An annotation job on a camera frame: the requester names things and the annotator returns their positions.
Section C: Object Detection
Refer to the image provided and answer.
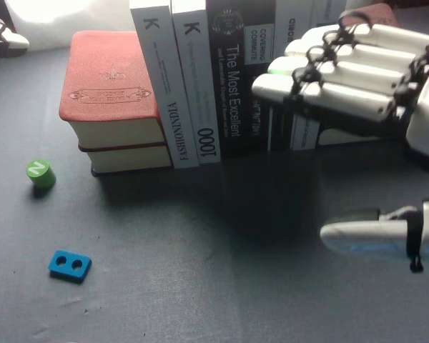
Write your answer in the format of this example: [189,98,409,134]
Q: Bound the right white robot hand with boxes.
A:
[250,10,429,274]

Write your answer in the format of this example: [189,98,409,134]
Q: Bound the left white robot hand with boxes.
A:
[0,9,30,151]

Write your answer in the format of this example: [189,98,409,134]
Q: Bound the red cloth-cover thick book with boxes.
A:
[342,3,402,30]
[58,30,167,149]

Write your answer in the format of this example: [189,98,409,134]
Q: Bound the black COVERING COMMUTE book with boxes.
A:
[241,0,277,153]

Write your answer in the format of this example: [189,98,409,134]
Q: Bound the black The Most Excellent book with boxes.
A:
[204,0,254,160]

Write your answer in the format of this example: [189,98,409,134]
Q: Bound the white FASHIONINDIA book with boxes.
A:
[129,0,200,170]

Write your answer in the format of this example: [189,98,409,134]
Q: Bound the thick blue-cover book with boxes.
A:
[77,141,174,177]

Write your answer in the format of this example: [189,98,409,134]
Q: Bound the white 1000 book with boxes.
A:
[170,0,222,166]

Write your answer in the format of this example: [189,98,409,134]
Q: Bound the green cylinder letter N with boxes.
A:
[25,159,57,189]

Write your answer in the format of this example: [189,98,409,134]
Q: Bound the blue block two holes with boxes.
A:
[48,249,93,284]

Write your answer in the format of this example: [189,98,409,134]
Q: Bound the grey table cloth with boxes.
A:
[0,46,429,343]

